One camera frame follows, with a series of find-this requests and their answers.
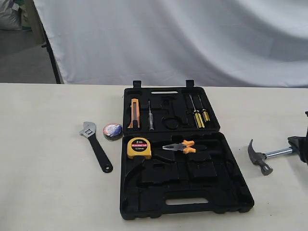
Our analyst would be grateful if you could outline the orange handled pliers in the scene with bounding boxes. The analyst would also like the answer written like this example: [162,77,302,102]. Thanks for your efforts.
[162,140,196,154]

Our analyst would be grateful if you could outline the black handled adjustable wrench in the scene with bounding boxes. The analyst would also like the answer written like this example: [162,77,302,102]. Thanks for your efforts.
[79,121,113,173]

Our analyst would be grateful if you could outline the black plastic tool case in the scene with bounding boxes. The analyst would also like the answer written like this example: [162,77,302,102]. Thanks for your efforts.
[120,80,255,220]

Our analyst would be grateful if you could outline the electrical tape roll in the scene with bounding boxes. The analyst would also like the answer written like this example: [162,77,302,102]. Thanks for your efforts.
[103,123,123,141]

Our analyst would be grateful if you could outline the orange utility knife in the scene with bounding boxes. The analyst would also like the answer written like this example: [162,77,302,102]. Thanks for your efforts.
[128,98,140,128]

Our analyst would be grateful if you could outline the white woven sack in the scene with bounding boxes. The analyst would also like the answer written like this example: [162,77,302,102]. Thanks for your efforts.
[0,0,21,30]

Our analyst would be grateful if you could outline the black backdrop stand pole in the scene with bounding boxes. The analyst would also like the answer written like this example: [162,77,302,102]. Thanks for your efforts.
[41,27,62,84]

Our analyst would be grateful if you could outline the beige corrugated partition panel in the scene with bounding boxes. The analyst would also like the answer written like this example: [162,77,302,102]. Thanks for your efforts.
[25,0,45,44]

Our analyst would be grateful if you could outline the short yellow black screwdriver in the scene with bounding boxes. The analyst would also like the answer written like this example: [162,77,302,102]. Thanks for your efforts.
[198,95,210,122]

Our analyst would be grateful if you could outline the green printed bag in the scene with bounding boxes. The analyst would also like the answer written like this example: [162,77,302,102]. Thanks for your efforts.
[20,4,32,32]

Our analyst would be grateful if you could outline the long yellow black screwdriver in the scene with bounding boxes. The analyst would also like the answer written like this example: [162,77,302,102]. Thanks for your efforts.
[189,94,205,128]

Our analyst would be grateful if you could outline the clear voltage tester screwdriver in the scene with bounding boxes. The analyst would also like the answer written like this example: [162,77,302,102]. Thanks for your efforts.
[148,100,154,130]

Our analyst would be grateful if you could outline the white backdrop cloth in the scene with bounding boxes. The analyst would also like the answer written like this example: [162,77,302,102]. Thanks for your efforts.
[35,0,308,88]

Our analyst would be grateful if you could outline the yellow measuring tape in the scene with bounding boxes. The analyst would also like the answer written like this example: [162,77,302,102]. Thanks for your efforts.
[127,137,152,159]

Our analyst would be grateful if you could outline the steel claw hammer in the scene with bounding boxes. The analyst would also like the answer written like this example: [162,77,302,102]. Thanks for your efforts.
[247,139,293,176]

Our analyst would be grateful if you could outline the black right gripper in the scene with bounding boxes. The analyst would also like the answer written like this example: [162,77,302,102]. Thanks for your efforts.
[287,110,308,167]

